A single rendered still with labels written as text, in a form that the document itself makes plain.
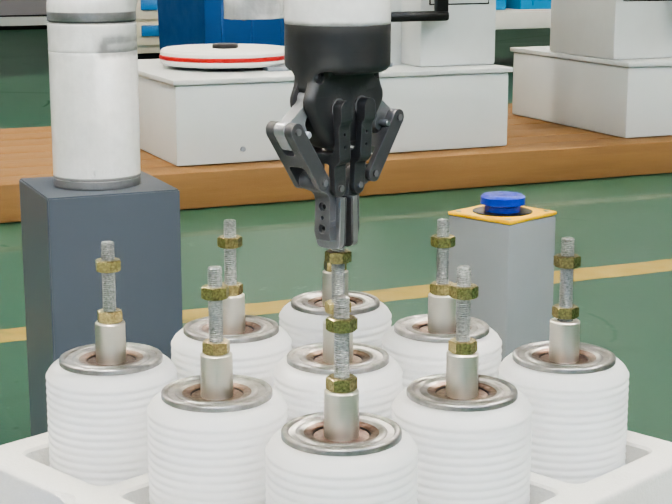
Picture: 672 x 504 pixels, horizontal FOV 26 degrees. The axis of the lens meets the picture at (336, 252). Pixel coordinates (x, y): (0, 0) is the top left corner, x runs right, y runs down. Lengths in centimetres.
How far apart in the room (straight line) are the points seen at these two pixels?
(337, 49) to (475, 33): 247
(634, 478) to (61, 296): 68
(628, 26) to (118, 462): 277
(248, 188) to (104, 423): 208
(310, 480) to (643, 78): 283
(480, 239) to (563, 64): 257
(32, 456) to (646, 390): 96
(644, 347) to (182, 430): 120
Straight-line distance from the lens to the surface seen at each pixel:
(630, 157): 355
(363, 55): 100
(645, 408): 181
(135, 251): 152
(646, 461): 110
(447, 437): 96
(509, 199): 130
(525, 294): 131
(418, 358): 112
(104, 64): 151
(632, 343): 209
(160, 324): 155
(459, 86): 337
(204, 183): 307
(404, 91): 331
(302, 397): 104
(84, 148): 152
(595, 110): 373
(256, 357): 112
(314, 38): 100
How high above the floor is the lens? 55
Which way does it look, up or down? 12 degrees down
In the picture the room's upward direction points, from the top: straight up
